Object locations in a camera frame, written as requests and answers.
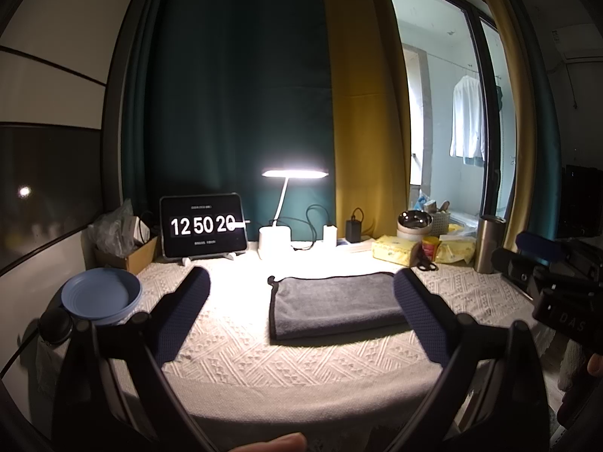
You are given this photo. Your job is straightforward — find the blue plate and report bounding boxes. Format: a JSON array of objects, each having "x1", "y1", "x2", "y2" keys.
[{"x1": 61, "y1": 267, "x2": 143, "y2": 327}]

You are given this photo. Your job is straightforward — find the yellow plastic packet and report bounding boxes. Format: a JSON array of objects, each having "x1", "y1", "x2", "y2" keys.
[{"x1": 433, "y1": 223, "x2": 478, "y2": 264}]

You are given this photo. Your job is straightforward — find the white desk lamp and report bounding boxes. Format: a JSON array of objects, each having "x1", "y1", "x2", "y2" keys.
[{"x1": 257, "y1": 166, "x2": 328, "y2": 261}]

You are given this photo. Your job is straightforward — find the white plastic basket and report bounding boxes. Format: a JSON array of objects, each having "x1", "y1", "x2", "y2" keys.
[{"x1": 422, "y1": 200, "x2": 454, "y2": 237}]

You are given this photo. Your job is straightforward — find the white tablet stand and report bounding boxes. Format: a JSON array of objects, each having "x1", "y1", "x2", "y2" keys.
[{"x1": 180, "y1": 250, "x2": 239, "y2": 265}]

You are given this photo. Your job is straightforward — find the dark green curtain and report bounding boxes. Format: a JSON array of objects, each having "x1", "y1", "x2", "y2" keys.
[{"x1": 120, "y1": 0, "x2": 336, "y2": 244}]

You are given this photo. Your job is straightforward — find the steel tumbler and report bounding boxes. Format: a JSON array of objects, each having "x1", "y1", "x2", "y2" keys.
[{"x1": 473, "y1": 215, "x2": 507, "y2": 274}]

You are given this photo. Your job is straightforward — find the cardboard box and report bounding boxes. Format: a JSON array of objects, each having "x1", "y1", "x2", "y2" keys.
[{"x1": 94, "y1": 235, "x2": 159, "y2": 276}]

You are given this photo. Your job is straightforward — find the dark monitor screen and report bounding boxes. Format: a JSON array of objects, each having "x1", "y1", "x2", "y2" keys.
[{"x1": 556, "y1": 164, "x2": 603, "y2": 241}]

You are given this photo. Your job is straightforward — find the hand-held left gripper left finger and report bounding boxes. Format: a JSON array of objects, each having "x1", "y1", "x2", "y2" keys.
[{"x1": 51, "y1": 266, "x2": 222, "y2": 452}]

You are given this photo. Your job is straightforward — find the yellow curtain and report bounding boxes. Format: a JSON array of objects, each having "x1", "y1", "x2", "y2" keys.
[
  {"x1": 464, "y1": 0, "x2": 538, "y2": 255},
  {"x1": 318, "y1": 0, "x2": 425, "y2": 242}
]

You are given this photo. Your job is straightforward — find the yellow tissue pack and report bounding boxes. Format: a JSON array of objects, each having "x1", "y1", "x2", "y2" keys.
[{"x1": 371, "y1": 234, "x2": 424, "y2": 266}]

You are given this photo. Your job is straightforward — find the white knitted tablecloth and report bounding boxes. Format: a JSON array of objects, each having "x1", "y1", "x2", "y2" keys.
[{"x1": 35, "y1": 240, "x2": 557, "y2": 452}]

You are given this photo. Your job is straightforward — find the steel bowl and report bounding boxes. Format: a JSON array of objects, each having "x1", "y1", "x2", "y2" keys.
[{"x1": 396, "y1": 210, "x2": 433, "y2": 242}]

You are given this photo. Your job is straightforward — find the black power adapter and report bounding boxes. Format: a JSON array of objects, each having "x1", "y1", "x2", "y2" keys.
[{"x1": 345, "y1": 207, "x2": 366, "y2": 244}]

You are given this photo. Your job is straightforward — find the grey towel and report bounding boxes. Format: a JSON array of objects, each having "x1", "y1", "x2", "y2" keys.
[{"x1": 266, "y1": 270, "x2": 410, "y2": 341}]

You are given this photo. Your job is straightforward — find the clear plastic bag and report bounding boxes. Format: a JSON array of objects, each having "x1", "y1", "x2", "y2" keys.
[{"x1": 87, "y1": 199, "x2": 142, "y2": 256}]

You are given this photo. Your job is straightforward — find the black scissors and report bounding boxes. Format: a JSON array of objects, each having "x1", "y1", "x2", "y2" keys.
[{"x1": 415, "y1": 242, "x2": 438, "y2": 272}]

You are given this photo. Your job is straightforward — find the black cable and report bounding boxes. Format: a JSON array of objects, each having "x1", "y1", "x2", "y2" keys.
[{"x1": 268, "y1": 205, "x2": 333, "y2": 251}]

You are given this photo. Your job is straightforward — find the white hanging shirt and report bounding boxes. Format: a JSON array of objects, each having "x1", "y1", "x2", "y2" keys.
[{"x1": 449, "y1": 73, "x2": 487, "y2": 161}]

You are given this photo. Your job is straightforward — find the person's left hand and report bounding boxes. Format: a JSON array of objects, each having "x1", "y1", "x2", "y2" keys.
[{"x1": 225, "y1": 432, "x2": 308, "y2": 452}]

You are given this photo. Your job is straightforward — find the white air conditioner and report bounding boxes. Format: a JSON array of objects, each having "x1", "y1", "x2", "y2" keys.
[{"x1": 549, "y1": 12, "x2": 603, "y2": 63}]

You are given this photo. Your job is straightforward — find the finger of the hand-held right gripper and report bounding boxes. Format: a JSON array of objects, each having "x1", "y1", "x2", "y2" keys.
[
  {"x1": 515, "y1": 231, "x2": 573, "y2": 267},
  {"x1": 491, "y1": 247, "x2": 543, "y2": 293}
]

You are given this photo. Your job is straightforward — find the black round lid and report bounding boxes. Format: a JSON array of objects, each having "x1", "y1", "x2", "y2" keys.
[{"x1": 38, "y1": 308, "x2": 75, "y2": 345}]

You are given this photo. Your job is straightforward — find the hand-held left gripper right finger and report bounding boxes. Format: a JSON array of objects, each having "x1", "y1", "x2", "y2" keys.
[{"x1": 393, "y1": 268, "x2": 552, "y2": 452}]

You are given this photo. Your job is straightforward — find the tablet with clock display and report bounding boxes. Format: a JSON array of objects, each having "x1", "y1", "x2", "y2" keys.
[{"x1": 159, "y1": 193, "x2": 249, "y2": 259}]

